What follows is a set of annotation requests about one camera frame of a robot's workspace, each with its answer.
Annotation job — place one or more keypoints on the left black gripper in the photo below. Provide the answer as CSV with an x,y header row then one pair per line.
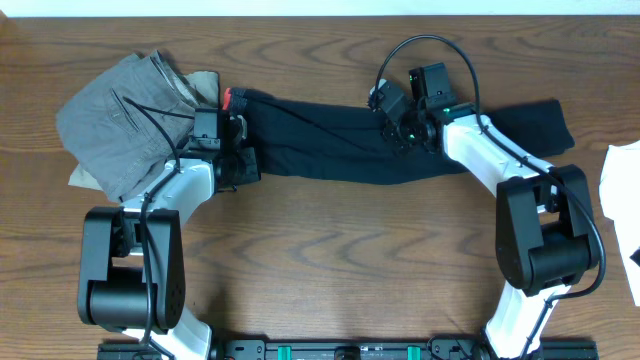
x,y
252,173

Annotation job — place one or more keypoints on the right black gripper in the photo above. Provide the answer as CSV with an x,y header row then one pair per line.
x,y
388,133

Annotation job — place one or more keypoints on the black leggings with orange waistband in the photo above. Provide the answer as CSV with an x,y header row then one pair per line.
x,y
341,143

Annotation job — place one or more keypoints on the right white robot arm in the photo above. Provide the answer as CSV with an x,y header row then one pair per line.
x,y
547,245

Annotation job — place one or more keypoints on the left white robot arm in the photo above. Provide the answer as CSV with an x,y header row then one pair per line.
x,y
132,276

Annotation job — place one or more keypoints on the beige folded cloth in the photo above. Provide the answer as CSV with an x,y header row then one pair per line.
x,y
204,85

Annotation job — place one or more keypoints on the folded grey trousers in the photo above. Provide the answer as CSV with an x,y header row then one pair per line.
x,y
110,126

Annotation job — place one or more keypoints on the white cloth at right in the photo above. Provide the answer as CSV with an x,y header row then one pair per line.
x,y
619,199

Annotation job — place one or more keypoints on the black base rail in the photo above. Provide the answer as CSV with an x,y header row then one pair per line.
x,y
437,348

